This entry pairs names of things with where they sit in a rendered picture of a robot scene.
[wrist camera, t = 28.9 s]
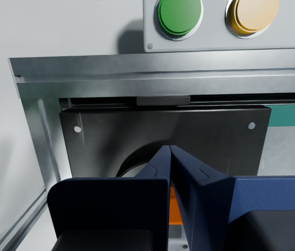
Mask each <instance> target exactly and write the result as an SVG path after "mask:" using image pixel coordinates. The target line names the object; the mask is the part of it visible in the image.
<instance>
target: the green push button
mask: <svg viewBox="0 0 295 251"><path fill-rule="evenodd" d="M200 16H201V1H200V0H160V3H159V7H158V19H159V23H160V25H161V27H162V28H163V30H164V31H165V32H166V33H168V34H170V35H172V36H182V35H185V34H187V33H188V32H190V31H191V30H192V29H193V28H194V27H195V26H196V25H197V23H198V21H199V19H200Z"/></svg>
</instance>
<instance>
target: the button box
mask: <svg viewBox="0 0 295 251"><path fill-rule="evenodd" d="M200 1H201V16H200V19H199V21H198V23H197V25H196V26H195V27H194V28H193V29H192V30H191V31H190V32H188V33H187V34H185V35H182V36H172V35H170V34H168V33H166V32H165V31H164V30H163V28H162V27H161V25H160V23H159V19H158V7H159V3H160V0H143V27H144V51H145V53H176V52H208V51H240V50H272V49H295V0H279V8H278V12H277V14H276V16H275V18H274V20H273V21H272V22H271V23H270V24H269V25H268V26H267V27H266V28H264V29H263V30H260V31H258V32H255V33H251V34H244V33H241V32H239V31H237V30H236V29H235V27H234V26H233V24H232V22H231V16H230V12H231V7H232V4H233V1H234V0H200Z"/></svg>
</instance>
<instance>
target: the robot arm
mask: <svg viewBox="0 0 295 251"><path fill-rule="evenodd" d="M170 178H171V181H172V184H173V188H174V192H175V196H176V200H177V204H178V207H179V211H180V215H181V219H182V223H183V227H184V230H185V234H186V238H187V242H188V246H189V250H190V251H295V175H275V176H228V175H226V174H224V173H222V172H220V171H218V170H216V169H214V168H212V167H210V166H209V165H207V164H205V163H204V162H202V161H200V160H199V159H197V158H196V157H194V156H192V155H191V154H189V153H187V152H186V151H184V150H182V149H181V148H179V147H177V146H176V145H170V146H168V145H163V146H162V147H161V148H160V149H159V151H158V152H157V153H156V154H155V155H154V157H153V158H152V159H151V160H150V161H149V162H148V164H147V165H146V166H145V167H144V168H143V169H142V170H141V171H140V172H139V173H138V174H137V175H136V176H134V177H75V178H67V179H64V180H61V181H59V182H57V183H56V184H54V185H53V186H52V187H51V188H50V190H49V191H48V194H47V205H48V208H49V212H50V215H51V219H52V223H53V226H54V230H55V234H56V237H57V241H56V243H55V245H54V247H53V248H52V250H51V251H168V232H169V206H170Z"/></svg>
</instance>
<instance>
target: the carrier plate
mask: <svg viewBox="0 0 295 251"><path fill-rule="evenodd" d="M271 111H272V109H271V108H269V107H266V106H263V105H229V106H185V107H139V108H94V109H66V110H64V111H62V112H60V113H59V117H60V122H61V127H62V132H63V136H64V141H65V146H66V151H67V156H68V161H69V165H70V170H71V175H72V178H75V177H116V175H117V173H118V172H119V171H120V169H121V168H122V167H123V166H124V165H125V164H126V163H128V162H129V161H130V160H132V159H133V158H135V157H137V156H139V155H142V154H145V153H148V152H152V151H159V149H160V148H161V147H162V146H163V145H168V146H170V145H176V146H177V147H179V148H181V149H182V150H184V151H186V152H187V153H189V154H191V155H192V156H194V157H196V158H197V159H199V160H200V161H202V162H204V163H205V164H207V165H209V166H210V167H212V168H214V169H216V170H218V171H220V172H222V173H224V174H226V175H228V176H257V174H258V170H259V165H260V161H261V156H262V152H263V147H264V143H265V138H266V133H267V129H268V124H269V120H270V115H271Z"/></svg>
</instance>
